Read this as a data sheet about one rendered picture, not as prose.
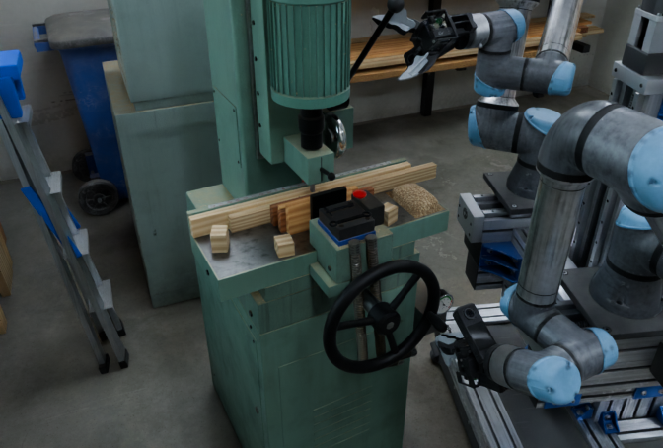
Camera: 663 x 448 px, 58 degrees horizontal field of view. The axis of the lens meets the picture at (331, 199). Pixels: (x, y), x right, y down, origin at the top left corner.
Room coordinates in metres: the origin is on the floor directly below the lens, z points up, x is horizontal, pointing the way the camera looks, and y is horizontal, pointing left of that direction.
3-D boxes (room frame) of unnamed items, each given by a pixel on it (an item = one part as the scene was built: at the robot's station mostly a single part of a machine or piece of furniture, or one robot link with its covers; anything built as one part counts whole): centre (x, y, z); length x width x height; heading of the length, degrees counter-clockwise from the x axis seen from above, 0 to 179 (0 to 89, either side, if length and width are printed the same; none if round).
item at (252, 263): (1.18, 0.00, 0.87); 0.61 x 0.30 x 0.06; 118
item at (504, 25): (1.37, -0.38, 1.32); 0.11 x 0.08 x 0.09; 118
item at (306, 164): (1.29, 0.05, 1.03); 0.14 x 0.07 x 0.09; 28
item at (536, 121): (1.53, -0.58, 0.98); 0.13 x 0.12 x 0.14; 67
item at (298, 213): (1.20, 0.03, 0.94); 0.17 x 0.02 x 0.07; 118
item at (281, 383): (1.38, 0.10, 0.36); 0.58 x 0.45 x 0.71; 28
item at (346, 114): (1.51, -0.01, 1.02); 0.09 x 0.07 x 0.12; 118
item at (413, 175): (1.31, -0.02, 0.92); 0.58 x 0.02 x 0.04; 118
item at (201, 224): (1.29, 0.06, 0.93); 0.60 x 0.02 x 0.05; 118
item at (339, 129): (1.45, 0.00, 1.02); 0.12 x 0.03 x 0.12; 28
